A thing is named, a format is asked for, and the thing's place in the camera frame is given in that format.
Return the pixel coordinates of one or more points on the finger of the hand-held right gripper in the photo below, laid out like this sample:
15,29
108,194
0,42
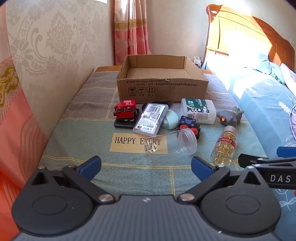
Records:
288,151
254,160

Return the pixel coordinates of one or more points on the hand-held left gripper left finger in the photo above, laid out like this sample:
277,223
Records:
90,167

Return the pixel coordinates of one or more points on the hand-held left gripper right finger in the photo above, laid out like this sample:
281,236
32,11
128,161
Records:
201,165

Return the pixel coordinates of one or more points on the clear bottle of yellow capsules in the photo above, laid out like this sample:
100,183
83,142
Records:
224,146

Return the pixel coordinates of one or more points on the clear plastic jar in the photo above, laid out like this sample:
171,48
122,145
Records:
182,141

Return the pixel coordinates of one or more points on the dark blue toy block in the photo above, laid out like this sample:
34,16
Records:
187,121

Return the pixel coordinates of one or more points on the grey animal toy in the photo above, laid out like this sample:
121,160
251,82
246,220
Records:
229,115

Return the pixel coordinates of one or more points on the black device with screen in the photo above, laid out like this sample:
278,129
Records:
123,124

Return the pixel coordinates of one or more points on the white bottle with green label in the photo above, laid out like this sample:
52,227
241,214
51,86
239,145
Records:
198,111

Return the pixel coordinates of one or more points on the light green egg-shaped case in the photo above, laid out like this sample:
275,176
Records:
170,119

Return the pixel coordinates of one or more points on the red toy train block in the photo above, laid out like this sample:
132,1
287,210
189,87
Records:
124,109

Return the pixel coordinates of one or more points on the clear plastic case with label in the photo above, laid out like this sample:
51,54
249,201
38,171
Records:
150,118

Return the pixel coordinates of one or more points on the black oval case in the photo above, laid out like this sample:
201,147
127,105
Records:
161,103

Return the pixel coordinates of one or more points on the brown cardboard box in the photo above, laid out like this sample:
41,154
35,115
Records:
161,88

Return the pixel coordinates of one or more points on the grey green plaid cloth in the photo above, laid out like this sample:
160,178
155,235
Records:
92,129

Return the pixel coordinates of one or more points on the white pillow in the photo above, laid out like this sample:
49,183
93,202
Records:
289,74

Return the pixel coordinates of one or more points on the orange curtain with gold trim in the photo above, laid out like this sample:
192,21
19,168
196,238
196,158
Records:
16,129

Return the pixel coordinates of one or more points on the blue pillow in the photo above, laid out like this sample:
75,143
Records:
266,63

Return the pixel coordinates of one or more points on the wooden bedside table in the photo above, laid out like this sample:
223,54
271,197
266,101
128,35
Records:
106,69

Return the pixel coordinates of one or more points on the wooden bed headboard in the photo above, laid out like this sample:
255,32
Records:
249,34

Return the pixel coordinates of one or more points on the pink patterned curtain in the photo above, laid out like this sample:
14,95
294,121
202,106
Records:
129,34

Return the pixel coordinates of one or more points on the white wall socket with charger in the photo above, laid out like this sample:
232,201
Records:
197,61

